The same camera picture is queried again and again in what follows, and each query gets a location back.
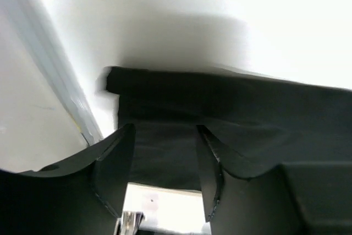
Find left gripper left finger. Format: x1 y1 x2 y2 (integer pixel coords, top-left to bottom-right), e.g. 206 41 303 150
1 124 135 234

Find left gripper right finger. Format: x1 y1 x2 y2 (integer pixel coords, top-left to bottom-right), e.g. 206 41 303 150
196 125 351 234

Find black trousers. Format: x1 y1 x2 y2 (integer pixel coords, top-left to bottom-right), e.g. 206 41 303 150
98 66 351 190

